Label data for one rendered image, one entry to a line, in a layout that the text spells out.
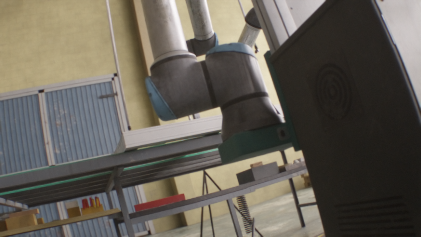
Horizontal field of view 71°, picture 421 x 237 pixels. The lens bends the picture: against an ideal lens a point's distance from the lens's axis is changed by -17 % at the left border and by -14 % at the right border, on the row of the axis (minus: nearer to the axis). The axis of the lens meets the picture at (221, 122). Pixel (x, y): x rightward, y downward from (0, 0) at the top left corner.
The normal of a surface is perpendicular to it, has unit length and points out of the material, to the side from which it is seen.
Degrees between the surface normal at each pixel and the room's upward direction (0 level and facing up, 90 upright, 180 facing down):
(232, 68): 90
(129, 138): 90
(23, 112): 90
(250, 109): 70
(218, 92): 132
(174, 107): 140
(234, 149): 90
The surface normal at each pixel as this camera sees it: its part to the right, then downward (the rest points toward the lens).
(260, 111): 0.15, -0.56
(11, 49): 0.36, -0.28
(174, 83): -0.02, -0.14
